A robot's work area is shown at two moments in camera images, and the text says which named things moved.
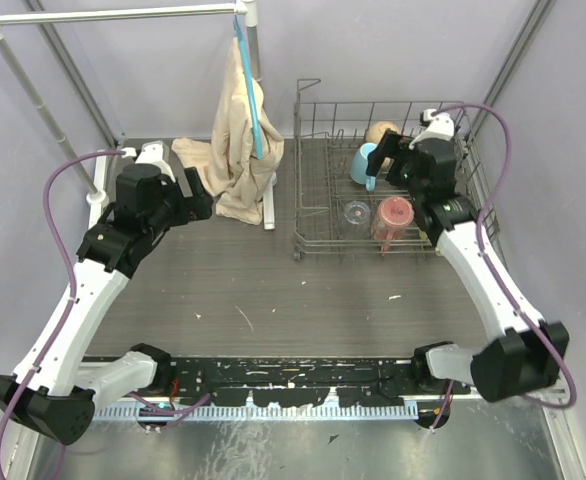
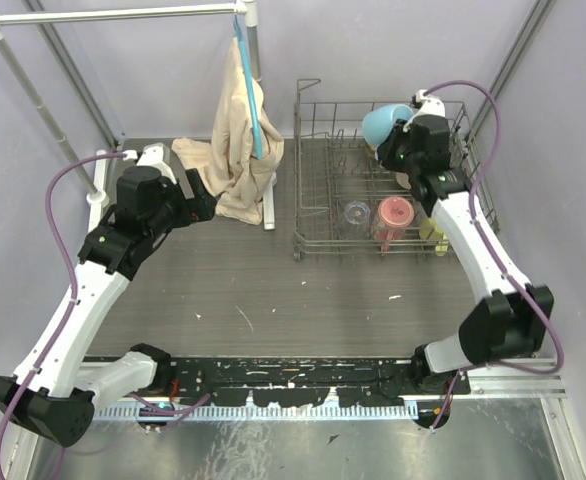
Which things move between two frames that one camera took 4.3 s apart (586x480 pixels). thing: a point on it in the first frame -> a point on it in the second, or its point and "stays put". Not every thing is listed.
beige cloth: (227, 164) stays put
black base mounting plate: (298, 381) stays put
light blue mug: (358, 165) -> (378, 122)
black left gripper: (193, 195) stays put
